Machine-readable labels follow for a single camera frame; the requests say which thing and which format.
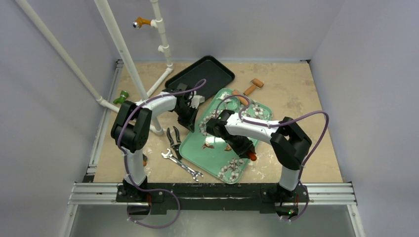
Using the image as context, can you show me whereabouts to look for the orange black small tool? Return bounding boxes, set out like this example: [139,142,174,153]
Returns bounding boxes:
[143,155,148,166]

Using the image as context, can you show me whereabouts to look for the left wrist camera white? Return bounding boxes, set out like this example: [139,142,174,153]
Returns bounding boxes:
[190,95,205,109]

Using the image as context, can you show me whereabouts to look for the white PVC pipe frame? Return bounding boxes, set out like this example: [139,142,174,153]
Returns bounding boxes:
[13,0,174,136]

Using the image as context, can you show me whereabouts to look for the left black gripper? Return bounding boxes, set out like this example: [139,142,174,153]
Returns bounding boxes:
[173,105,199,132]

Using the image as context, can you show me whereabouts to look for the green plastic faucet tap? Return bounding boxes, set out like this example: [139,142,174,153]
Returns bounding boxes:
[113,90,129,105]

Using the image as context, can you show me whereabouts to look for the silver open-end wrench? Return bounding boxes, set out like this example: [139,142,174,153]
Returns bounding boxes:
[161,149,204,182]

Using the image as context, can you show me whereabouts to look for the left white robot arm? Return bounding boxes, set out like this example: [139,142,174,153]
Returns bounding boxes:
[111,79,205,202]

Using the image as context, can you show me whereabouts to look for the round metal cutter ring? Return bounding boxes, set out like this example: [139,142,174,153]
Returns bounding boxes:
[226,99,241,113]

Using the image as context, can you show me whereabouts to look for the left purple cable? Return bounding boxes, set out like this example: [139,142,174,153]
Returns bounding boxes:
[116,78,208,230]

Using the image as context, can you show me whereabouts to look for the wooden dough roller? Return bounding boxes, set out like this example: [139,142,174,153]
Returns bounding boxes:
[232,78,264,106]

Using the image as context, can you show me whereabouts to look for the green floral tray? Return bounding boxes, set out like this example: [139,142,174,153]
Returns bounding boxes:
[178,87,274,185]

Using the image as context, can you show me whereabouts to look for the aluminium rail frame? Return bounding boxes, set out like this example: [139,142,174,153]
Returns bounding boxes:
[68,62,366,237]

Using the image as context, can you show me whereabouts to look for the black plastic tray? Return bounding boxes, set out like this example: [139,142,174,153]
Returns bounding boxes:
[165,55,235,99]

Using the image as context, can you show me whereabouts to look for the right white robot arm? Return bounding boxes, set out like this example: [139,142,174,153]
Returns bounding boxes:
[206,110,312,201]

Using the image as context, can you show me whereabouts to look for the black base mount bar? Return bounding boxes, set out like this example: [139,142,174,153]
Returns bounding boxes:
[116,181,309,218]

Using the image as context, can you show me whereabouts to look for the black handled pliers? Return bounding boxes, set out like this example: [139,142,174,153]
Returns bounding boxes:
[166,126,182,160]

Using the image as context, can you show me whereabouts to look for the orange faucet tap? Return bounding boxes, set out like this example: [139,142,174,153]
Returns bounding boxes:
[132,17,152,29]

